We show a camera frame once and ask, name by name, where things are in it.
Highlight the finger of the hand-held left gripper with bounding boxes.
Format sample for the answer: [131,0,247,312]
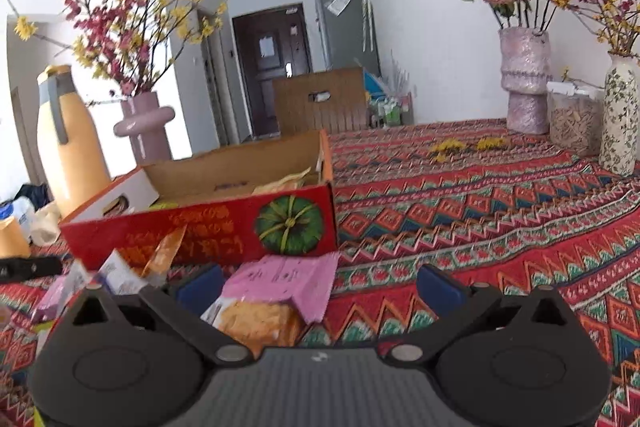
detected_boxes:
[0,256,63,284]

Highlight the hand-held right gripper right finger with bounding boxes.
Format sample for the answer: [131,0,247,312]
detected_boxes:
[382,264,583,365]

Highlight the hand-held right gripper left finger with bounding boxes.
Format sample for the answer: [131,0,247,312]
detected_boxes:
[55,263,253,367]

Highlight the orange biscuit snack packet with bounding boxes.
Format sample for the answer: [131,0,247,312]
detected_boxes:
[142,226,187,280]

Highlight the red cardboard box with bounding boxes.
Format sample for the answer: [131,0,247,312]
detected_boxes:
[59,129,340,270]

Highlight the short green snack packet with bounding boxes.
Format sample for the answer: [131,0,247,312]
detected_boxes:
[32,318,57,350]

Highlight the white snack packet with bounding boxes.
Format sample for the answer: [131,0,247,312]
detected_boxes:
[97,249,166,295]

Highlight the pale pink snack packet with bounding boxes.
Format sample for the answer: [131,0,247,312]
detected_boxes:
[220,253,342,324]

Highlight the beige orange long snack packet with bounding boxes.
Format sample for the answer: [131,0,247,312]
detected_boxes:
[252,167,313,196]

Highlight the dark cloth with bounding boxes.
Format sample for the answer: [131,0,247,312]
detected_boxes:
[15,183,51,208]

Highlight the red patterned tablecloth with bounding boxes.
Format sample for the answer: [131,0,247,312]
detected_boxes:
[0,118,640,427]

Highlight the yellow thermos jug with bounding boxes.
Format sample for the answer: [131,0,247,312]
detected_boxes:
[36,64,113,218]

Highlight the fallen yellow petals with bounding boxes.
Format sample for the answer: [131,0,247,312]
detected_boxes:
[430,137,508,162]

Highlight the wooden chair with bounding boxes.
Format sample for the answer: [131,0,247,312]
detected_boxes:
[271,67,371,138]

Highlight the clear jar of seeds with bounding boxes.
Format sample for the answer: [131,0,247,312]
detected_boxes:
[546,81,606,158]

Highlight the dark entrance door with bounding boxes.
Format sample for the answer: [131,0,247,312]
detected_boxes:
[232,3,313,140]

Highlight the pink textured vase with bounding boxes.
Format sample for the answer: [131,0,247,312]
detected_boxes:
[499,27,551,135]

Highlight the white floral vase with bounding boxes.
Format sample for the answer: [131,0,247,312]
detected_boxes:
[599,53,640,178]

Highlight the grey refrigerator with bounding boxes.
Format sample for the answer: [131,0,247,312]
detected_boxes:
[315,0,381,70]

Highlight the white umbrella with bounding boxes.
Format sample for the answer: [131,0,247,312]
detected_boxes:
[361,0,374,52]

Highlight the mauve ring-shaped vase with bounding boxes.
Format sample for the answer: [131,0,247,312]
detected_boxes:
[112,92,177,168]

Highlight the wire rack with bottles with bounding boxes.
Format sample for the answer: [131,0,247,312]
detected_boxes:
[367,92,413,128]

